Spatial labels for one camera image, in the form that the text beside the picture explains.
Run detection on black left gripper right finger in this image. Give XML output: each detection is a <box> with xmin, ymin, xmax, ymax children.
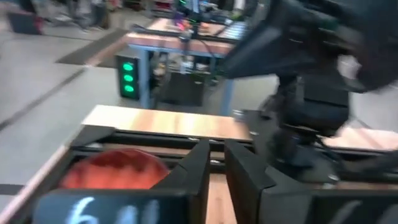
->
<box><xmin>224</xmin><ymin>139</ymin><xmax>398</xmax><ymax>224</ymax></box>

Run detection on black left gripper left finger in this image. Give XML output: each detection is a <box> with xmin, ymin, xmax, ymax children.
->
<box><xmin>32</xmin><ymin>139</ymin><xmax>211</xmax><ymax>224</ymax></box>

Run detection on red faceted plastic cup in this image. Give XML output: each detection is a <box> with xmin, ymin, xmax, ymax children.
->
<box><xmin>58</xmin><ymin>148</ymin><xmax>170</xmax><ymax>190</ymax></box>

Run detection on black box green lights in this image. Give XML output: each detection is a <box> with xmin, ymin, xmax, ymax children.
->
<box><xmin>114</xmin><ymin>54</ymin><xmax>141</xmax><ymax>101</ymax></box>

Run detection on blue-legged wooden table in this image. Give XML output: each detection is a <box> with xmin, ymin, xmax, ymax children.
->
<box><xmin>124</xmin><ymin>17</ymin><xmax>248</xmax><ymax>116</ymax></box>

